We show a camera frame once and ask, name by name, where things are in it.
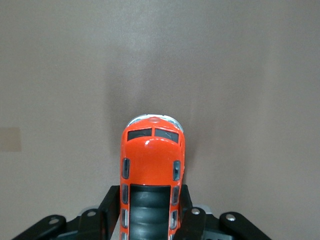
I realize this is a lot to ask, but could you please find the brown tape patch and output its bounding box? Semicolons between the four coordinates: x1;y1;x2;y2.
0;127;22;152

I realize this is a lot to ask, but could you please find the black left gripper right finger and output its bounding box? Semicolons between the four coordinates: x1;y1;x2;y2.
174;183;213;240

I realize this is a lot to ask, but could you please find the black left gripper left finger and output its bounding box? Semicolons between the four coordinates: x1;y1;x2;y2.
74;184;121;240

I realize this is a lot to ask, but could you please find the orange toy bus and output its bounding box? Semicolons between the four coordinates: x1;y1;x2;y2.
119;113;187;240

